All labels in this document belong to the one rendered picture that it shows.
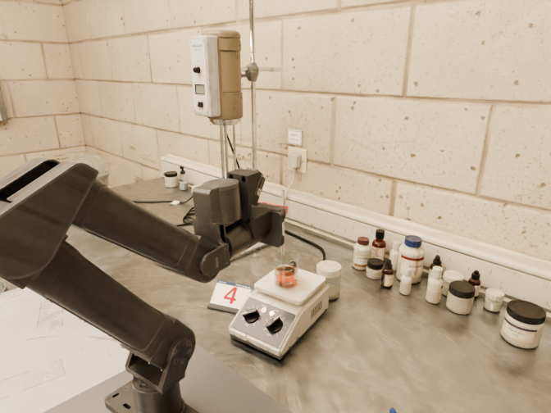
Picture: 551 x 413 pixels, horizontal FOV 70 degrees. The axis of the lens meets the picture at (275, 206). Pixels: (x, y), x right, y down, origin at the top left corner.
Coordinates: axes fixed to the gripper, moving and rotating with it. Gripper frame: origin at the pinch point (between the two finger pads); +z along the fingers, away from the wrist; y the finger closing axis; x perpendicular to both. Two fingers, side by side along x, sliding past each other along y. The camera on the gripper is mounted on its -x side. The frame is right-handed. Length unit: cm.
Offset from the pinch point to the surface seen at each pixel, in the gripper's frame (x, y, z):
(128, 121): 2, 155, 83
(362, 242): 17.9, -5.7, 31.4
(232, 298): 24.2, 13.0, -1.1
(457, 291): 20.3, -31.2, 23.7
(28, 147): 22, 234, 63
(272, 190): 16, 37, 52
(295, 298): 17.1, -4.7, -2.7
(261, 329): 22.0, -1.0, -9.2
